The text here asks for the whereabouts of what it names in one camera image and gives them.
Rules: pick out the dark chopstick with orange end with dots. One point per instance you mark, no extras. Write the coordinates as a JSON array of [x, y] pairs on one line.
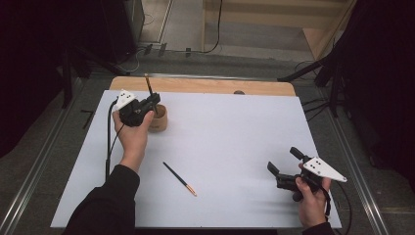
[[179, 178], [148, 84]]

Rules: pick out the person's right hand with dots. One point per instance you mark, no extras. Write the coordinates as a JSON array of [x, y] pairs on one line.
[[313, 209]]

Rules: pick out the light wooden furniture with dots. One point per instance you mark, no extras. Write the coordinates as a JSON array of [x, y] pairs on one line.
[[277, 19]]

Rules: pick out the wooden cup with animal figure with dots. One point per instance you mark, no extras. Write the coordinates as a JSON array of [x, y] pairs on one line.
[[160, 122]]

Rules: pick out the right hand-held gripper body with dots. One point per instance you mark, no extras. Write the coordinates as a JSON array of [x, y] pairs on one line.
[[324, 169]]

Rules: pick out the black tripod stand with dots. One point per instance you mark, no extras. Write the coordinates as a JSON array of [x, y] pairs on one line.
[[326, 71]]

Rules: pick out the black cabinet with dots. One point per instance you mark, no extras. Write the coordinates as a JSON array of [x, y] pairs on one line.
[[125, 29]]

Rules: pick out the wooden table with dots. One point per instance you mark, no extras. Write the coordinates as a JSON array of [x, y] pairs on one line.
[[202, 85]]

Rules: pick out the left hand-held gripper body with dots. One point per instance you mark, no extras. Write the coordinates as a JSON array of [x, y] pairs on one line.
[[132, 112]]

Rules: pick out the white board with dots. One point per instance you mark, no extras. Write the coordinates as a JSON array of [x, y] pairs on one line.
[[221, 147]]

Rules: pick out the person's left hand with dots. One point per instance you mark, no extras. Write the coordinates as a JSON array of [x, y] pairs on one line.
[[133, 143]]

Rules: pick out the black metal stand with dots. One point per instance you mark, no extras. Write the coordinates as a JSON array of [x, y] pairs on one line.
[[67, 81]]

